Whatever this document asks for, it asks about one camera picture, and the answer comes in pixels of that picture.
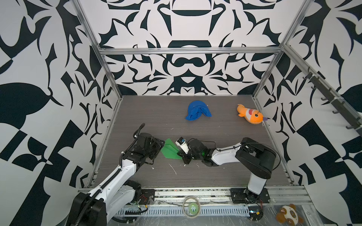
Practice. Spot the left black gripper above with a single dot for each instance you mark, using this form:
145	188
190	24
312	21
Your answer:
157	143

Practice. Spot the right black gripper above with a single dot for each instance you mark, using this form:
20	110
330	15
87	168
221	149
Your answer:
185	156

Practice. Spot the green square paper sheet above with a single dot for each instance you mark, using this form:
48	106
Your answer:
170	150

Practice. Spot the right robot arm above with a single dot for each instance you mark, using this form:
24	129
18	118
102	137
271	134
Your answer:
258	158

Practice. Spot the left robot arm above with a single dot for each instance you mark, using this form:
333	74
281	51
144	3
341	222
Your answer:
102	203

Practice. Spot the blue crumpled cloth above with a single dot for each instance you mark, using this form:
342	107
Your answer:
196	109

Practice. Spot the white tape roll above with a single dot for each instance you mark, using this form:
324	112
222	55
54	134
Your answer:
185	208

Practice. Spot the orange fish plush toy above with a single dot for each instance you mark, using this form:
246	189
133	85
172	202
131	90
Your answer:
253	116

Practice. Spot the small black electronics box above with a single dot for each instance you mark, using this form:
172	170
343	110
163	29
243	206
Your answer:
256	213

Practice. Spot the brown white plush toy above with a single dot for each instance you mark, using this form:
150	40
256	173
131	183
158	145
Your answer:
288	214

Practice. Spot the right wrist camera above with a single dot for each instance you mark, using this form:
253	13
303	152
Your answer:
182	143

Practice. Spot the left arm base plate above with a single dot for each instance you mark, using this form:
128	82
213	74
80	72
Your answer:
144	196

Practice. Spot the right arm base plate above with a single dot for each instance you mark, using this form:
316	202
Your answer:
243	195

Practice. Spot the aluminium front rail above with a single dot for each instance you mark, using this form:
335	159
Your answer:
279	195

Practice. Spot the black hook rail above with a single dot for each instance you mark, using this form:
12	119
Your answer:
331	96

